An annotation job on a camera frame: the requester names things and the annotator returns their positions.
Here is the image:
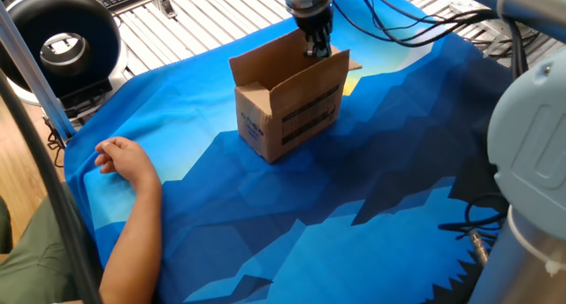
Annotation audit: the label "person's bare hand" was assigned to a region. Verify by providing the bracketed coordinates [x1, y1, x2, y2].
[94, 136, 161, 193]

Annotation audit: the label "thick black hose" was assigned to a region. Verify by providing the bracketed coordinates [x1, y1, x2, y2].
[0, 72, 103, 304]

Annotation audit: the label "black ring light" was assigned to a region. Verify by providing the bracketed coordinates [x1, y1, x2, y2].
[0, 0, 129, 119]

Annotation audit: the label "brown cardboard box with label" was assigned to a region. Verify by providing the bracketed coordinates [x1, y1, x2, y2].
[228, 27, 363, 164]

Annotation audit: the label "blue mountain print cloth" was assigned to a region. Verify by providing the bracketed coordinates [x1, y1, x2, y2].
[64, 0, 514, 304]

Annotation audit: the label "green trousers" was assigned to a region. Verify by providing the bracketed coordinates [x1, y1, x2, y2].
[0, 184, 103, 304]

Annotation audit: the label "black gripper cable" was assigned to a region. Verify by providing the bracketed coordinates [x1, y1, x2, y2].
[333, 0, 501, 49]

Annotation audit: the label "black cable with metal plug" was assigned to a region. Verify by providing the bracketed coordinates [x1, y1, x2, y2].
[437, 193, 509, 268]

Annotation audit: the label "person's bare forearm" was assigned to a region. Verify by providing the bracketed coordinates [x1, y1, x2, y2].
[97, 179, 163, 304]

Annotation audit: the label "small aluminium upright bracket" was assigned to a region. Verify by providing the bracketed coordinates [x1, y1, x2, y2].
[152, 0, 178, 19]

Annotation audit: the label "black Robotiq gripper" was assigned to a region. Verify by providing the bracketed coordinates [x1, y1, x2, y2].
[294, 5, 335, 60]

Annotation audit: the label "aluminium frame bar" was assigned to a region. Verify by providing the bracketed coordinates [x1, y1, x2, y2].
[0, 3, 77, 142]

